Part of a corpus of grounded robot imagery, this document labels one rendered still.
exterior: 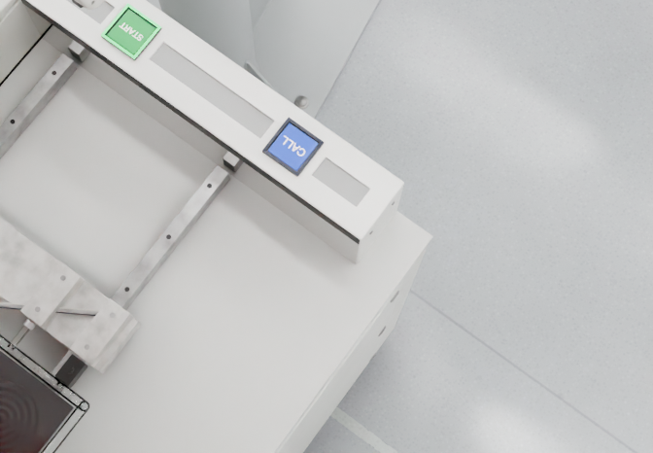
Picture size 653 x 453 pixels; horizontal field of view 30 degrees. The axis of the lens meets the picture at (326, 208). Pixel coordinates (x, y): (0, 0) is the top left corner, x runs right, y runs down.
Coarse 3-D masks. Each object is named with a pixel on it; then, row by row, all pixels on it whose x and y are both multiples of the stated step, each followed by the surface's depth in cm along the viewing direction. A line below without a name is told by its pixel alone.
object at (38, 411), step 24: (0, 360) 152; (0, 384) 152; (24, 384) 152; (0, 408) 151; (24, 408) 151; (48, 408) 151; (72, 408) 151; (0, 432) 150; (24, 432) 150; (48, 432) 150
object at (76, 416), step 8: (80, 408) 150; (72, 416) 150; (80, 416) 150; (64, 424) 150; (72, 424) 150; (56, 432) 150; (64, 432) 150; (56, 440) 149; (48, 448) 149; (56, 448) 150
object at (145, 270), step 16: (208, 176) 164; (224, 176) 164; (208, 192) 163; (192, 208) 163; (176, 224) 162; (192, 224) 164; (160, 240) 162; (176, 240) 162; (160, 256) 161; (144, 272) 160; (128, 288) 160; (128, 304) 161
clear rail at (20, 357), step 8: (0, 336) 153; (0, 344) 152; (8, 344) 152; (8, 352) 152; (16, 352) 152; (16, 360) 152; (24, 360) 152; (32, 360) 152; (32, 368) 152; (40, 368) 152; (40, 376) 152; (48, 376) 151; (48, 384) 152; (56, 384) 151; (64, 384) 152; (56, 392) 152; (64, 392) 151; (72, 392) 151; (72, 400) 151; (80, 400) 151; (88, 408) 151
